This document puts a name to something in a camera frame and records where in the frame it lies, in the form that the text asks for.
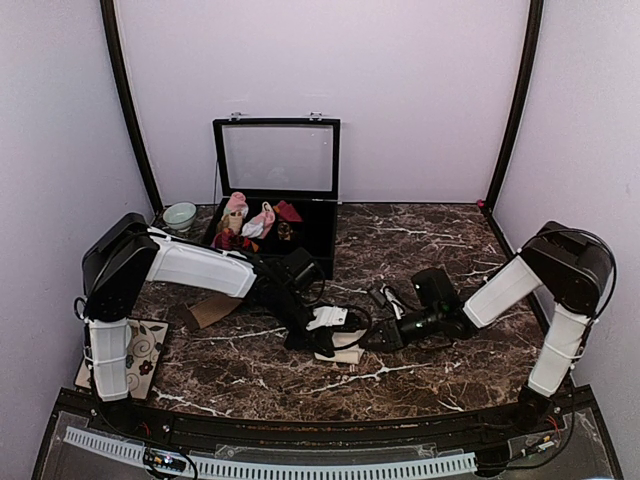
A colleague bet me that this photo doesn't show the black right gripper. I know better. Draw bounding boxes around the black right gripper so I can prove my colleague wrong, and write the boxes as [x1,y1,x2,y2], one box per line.
[359,305,443,352]

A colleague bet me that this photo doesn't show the cream brown block sock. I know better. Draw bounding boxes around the cream brown block sock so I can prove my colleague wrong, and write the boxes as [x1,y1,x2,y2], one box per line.
[314,330,365,364]

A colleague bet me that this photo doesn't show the tan ribbed sock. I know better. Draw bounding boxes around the tan ribbed sock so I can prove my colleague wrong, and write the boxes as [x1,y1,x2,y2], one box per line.
[181,293,242,331]

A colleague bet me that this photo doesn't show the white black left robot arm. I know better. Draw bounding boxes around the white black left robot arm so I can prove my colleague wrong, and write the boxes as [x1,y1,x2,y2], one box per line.
[76,212,336,436]

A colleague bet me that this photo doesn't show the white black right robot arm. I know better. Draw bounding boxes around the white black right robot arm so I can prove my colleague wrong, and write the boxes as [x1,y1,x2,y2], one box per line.
[361,221,618,434]

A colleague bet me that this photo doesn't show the brown patterned small sock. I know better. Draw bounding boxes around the brown patterned small sock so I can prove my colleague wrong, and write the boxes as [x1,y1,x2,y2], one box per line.
[277,222,295,241]

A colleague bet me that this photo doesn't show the pink white rolled sock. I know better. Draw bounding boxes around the pink white rolled sock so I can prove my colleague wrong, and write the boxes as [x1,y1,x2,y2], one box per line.
[241,202,276,240]

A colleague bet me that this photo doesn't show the dark red folded sock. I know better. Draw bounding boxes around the dark red folded sock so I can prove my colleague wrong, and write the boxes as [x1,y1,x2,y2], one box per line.
[273,200,303,223]

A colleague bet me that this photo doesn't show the maroon orange rolled sock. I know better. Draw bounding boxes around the maroon orange rolled sock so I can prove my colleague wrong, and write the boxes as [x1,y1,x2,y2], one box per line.
[211,229,259,253]

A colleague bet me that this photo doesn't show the beige patterned rolled sock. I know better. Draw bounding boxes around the beige patterned rolled sock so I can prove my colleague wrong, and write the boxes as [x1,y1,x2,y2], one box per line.
[216,211,244,235]

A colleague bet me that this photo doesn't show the floral placemat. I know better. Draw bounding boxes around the floral placemat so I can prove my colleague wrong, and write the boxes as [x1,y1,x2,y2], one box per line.
[75,318,168,402]

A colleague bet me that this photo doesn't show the pale green bowl at back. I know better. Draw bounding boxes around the pale green bowl at back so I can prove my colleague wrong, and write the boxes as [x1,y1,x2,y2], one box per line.
[162,202,197,232]

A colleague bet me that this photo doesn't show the black box with glass lid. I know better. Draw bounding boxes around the black box with glass lid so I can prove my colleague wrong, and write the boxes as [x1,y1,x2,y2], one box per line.
[201,114,341,280]

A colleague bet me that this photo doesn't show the small circuit board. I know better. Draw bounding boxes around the small circuit board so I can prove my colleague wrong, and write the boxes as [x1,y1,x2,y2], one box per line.
[143,450,187,472]

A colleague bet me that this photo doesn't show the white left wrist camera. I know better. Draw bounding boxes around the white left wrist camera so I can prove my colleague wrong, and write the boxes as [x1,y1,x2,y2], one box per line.
[306,306,348,331]

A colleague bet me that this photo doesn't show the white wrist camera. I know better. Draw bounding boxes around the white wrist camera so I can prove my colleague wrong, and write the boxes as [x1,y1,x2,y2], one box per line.
[306,306,348,331]
[368,284,406,320]

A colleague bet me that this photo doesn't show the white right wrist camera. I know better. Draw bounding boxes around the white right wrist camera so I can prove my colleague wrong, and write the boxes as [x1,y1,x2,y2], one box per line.
[368,284,406,320]

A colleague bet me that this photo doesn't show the white slotted cable duct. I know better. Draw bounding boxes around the white slotted cable duct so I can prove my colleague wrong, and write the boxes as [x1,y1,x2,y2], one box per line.
[63,427,477,479]

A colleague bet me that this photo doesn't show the black front table rail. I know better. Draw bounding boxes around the black front table rail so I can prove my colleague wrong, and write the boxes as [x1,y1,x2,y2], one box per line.
[45,387,604,451]

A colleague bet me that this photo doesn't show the black right frame post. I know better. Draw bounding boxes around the black right frame post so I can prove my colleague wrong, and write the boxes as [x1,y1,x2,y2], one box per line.
[484,0,544,216]

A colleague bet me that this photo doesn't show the black frame post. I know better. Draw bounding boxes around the black frame post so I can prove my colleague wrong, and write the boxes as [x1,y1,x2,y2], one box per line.
[484,0,544,216]
[99,0,163,215]

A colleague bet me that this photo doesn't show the black left frame post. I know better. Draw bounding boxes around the black left frame post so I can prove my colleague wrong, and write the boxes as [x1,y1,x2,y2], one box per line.
[99,0,163,215]

